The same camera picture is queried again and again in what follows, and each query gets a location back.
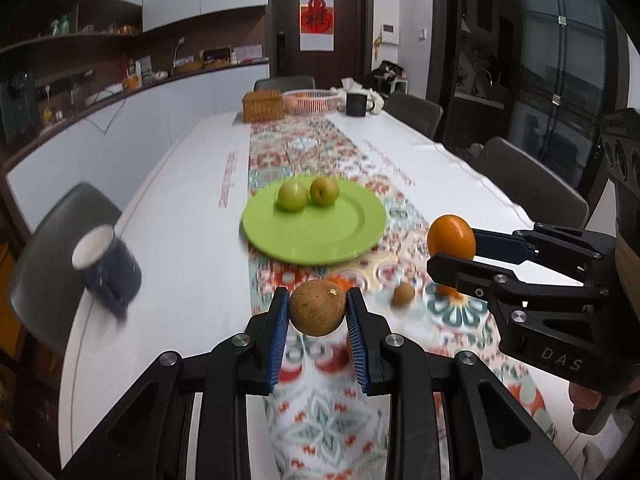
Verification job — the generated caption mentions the small orange tangerine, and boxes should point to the small orange tangerine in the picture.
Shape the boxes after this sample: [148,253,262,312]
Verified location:
[427,214,476,260]

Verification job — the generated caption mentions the brown round fruit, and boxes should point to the brown round fruit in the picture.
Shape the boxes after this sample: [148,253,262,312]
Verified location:
[288,280,346,337]

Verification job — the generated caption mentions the right hand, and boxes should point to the right hand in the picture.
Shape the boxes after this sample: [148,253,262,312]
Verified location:
[568,382,622,436]

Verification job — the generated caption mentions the dark chair right near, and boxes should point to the dark chair right near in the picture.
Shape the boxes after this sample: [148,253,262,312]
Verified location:
[471,136,589,230]

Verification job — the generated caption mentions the dark chair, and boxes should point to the dark chair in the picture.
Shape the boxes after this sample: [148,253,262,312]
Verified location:
[9,182,122,356]
[471,136,589,230]
[383,92,444,140]

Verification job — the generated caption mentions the small orange on flower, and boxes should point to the small orange on flower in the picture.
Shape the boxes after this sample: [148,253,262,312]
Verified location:
[436,284,460,298]

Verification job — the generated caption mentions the small brown fruit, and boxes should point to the small brown fruit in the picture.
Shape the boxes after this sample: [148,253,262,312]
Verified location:
[390,282,416,307]

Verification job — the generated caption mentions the large orange far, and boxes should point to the large orange far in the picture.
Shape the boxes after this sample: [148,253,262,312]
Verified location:
[326,274,356,292]

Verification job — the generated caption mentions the dark chair right far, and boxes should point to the dark chair right far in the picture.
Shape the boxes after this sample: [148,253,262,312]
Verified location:
[383,92,444,140]

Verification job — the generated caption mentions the dark blue mug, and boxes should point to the dark blue mug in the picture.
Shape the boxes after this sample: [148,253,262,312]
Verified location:
[72,224,142,320]

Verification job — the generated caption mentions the patterned table runner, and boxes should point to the patterned table runner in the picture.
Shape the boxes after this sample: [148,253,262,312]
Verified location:
[248,115,556,479]

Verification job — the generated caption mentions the dark chair left side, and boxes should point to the dark chair left side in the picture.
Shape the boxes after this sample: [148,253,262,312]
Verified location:
[9,182,122,356]

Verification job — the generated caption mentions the green plate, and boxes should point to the green plate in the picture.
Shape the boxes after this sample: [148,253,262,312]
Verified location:
[242,179,387,266]

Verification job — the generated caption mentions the green apple right on plate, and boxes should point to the green apple right on plate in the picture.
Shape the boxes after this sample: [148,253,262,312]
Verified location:
[309,176,340,207]

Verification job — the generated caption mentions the green apple on plate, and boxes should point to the green apple on plate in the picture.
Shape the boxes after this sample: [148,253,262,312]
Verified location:
[309,176,340,207]
[277,180,308,211]

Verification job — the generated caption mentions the black mug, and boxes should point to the black mug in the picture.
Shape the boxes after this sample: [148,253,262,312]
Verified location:
[345,92,375,118]

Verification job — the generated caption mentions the green apple left on plate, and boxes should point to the green apple left on plate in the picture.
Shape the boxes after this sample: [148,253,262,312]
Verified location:
[277,180,308,211]

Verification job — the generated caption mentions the white cloth by mug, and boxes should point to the white cloth by mug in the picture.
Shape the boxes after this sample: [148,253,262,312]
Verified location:
[330,77,384,115]

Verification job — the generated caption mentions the dark chair table end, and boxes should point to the dark chair table end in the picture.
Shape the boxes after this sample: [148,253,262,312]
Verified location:
[254,76,316,93]

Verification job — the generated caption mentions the wicker basket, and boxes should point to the wicker basket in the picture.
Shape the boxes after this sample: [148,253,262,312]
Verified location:
[242,89,284,124]

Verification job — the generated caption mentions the red poster on door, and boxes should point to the red poster on door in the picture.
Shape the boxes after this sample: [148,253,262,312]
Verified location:
[298,0,335,52]

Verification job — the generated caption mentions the pink wire fruit basket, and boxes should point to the pink wire fruit basket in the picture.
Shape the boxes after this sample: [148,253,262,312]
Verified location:
[282,89,341,116]

